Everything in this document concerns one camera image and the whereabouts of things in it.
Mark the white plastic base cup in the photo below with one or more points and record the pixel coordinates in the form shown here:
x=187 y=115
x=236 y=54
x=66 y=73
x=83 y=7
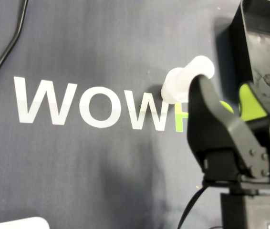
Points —
x=174 y=88

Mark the white desk lamp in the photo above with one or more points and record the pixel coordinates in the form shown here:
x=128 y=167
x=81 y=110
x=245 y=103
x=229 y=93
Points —
x=18 y=224

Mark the dark mat with WOWROBO print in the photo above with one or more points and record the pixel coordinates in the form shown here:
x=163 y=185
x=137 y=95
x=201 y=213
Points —
x=77 y=167

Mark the black plastic tray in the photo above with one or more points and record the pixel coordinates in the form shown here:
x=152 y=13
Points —
x=263 y=47

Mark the white plastic cylinder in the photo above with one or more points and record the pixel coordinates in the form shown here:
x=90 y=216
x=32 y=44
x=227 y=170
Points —
x=201 y=66

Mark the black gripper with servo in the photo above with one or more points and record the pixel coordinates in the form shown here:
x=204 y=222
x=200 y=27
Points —
x=221 y=164

